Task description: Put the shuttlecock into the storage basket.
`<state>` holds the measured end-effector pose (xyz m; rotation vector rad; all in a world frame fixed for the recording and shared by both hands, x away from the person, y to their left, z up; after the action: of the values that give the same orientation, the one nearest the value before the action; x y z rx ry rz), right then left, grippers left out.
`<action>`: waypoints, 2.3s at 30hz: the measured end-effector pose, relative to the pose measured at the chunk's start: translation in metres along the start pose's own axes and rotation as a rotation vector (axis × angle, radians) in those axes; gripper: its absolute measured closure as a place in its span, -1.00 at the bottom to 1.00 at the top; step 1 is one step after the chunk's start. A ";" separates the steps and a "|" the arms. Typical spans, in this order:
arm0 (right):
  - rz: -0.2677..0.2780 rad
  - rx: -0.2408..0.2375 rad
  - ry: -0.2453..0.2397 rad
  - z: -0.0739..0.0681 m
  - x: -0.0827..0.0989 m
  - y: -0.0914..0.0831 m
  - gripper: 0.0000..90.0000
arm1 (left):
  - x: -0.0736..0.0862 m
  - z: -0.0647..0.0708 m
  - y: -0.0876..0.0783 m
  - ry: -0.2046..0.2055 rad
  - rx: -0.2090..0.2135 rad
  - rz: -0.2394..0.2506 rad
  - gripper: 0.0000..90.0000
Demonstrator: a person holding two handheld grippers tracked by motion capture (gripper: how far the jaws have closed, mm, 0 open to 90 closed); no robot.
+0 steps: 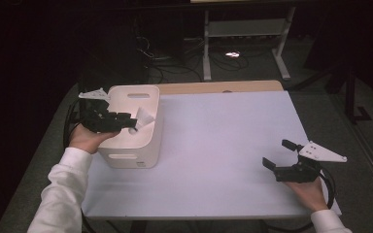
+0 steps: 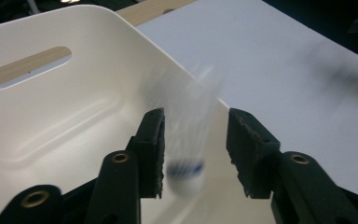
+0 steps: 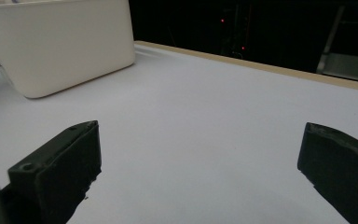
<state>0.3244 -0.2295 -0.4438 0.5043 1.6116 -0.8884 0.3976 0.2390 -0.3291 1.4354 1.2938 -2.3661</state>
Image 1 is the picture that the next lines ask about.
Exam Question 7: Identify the person's right hand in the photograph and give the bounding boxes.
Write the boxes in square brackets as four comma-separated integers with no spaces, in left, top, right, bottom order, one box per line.
[284,177,329,213]

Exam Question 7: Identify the white metal desk frame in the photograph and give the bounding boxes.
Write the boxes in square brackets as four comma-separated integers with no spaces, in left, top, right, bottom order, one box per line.
[202,6,296,82]

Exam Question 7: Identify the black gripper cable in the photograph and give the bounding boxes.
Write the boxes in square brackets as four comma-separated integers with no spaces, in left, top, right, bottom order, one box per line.
[319,168,337,210]
[62,96,85,150]

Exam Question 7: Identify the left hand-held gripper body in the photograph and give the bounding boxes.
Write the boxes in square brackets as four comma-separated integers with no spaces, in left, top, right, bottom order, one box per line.
[78,87,124,134]

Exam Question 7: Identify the white shuttlecock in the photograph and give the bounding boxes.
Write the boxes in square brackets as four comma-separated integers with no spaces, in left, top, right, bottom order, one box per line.
[127,106,156,136]

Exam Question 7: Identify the black floor cables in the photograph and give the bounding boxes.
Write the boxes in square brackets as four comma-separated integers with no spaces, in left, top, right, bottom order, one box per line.
[135,35,251,83]

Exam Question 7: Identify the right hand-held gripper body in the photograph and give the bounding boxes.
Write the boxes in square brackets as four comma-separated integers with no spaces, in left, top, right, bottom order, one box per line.
[273,140,348,183]

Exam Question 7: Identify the white table cover board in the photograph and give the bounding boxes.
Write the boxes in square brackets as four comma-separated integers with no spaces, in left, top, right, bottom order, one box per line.
[81,90,343,221]

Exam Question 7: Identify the wooden table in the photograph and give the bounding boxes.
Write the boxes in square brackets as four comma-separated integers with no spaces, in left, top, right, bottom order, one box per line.
[156,80,285,95]

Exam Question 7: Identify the white plastic storage bin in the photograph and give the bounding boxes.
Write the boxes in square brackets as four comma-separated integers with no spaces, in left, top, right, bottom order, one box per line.
[96,84,164,170]

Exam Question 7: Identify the person's left hand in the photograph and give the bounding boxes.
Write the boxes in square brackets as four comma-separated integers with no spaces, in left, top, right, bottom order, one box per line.
[68,123,121,155]

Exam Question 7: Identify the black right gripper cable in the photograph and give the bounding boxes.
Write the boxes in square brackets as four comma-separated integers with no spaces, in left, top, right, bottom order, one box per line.
[319,168,337,210]

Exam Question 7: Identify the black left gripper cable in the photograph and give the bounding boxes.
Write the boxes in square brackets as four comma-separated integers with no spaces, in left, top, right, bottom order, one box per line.
[62,96,85,150]

